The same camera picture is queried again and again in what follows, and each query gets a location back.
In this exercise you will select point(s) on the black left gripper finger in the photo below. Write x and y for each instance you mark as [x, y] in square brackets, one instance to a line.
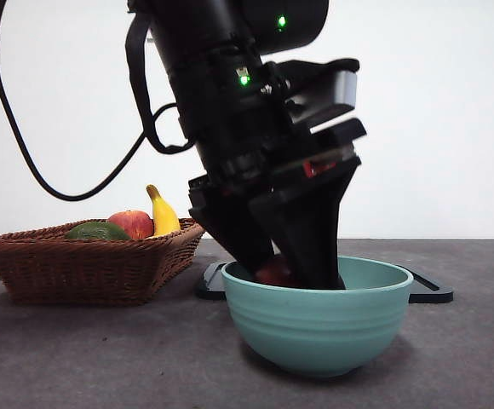
[311, 230]
[238, 230]

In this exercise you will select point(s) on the dark purple plum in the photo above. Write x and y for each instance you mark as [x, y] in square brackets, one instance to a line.
[274, 272]

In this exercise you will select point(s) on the teal ribbed bowl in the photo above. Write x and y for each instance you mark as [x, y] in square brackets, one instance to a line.
[315, 328]

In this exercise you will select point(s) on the yellow banana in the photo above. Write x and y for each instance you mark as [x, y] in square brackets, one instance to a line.
[165, 215]

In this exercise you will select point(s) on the red apple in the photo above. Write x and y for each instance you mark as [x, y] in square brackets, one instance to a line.
[134, 221]

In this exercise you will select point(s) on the black rectangular tray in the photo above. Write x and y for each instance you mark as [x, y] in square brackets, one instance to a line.
[432, 294]

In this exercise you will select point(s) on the green fruit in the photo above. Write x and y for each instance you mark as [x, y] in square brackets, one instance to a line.
[95, 231]

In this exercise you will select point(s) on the brown wicker basket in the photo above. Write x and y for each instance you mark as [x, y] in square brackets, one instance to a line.
[81, 272]

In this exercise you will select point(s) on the pale grey camera box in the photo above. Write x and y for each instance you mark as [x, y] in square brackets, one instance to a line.
[345, 87]

